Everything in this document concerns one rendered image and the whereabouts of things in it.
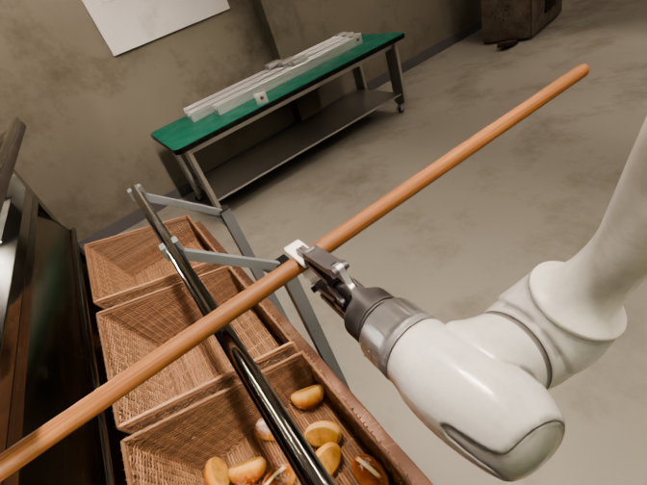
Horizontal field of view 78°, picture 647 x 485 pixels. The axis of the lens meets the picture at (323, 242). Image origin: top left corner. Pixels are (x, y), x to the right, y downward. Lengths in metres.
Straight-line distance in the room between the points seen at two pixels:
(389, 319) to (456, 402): 0.12
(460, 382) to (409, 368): 0.05
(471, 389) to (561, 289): 0.15
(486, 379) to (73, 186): 4.08
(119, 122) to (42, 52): 0.73
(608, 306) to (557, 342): 0.06
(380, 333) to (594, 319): 0.21
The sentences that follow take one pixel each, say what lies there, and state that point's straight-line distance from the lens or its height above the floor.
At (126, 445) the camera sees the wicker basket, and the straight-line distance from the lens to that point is 1.12.
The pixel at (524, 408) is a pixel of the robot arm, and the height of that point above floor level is 1.24.
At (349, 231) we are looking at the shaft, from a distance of 0.68.
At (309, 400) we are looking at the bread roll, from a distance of 1.18.
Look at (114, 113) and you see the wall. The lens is 4.19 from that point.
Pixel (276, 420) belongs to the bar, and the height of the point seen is 1.18.
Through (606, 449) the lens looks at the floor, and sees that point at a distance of 1.79.
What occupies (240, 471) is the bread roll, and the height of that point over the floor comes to 0.65.
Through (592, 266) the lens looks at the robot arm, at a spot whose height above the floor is 1.28.
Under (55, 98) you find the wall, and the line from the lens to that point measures 4.15.
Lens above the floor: 1.59
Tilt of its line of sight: 35 degrees down
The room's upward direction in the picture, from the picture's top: 21 degrees counter-clockwise
